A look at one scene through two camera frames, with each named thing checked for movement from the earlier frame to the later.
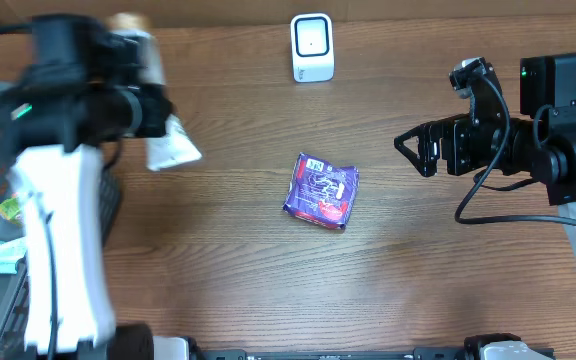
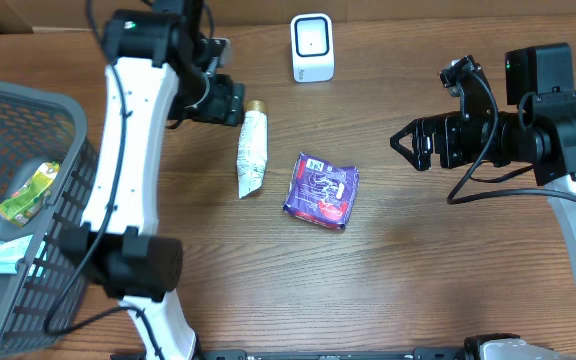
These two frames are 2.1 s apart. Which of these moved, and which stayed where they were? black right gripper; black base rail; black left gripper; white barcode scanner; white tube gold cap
Moved: black left gripper; white tube gold cap
Stayed: black right gripper; black base rail; white barcode scanner
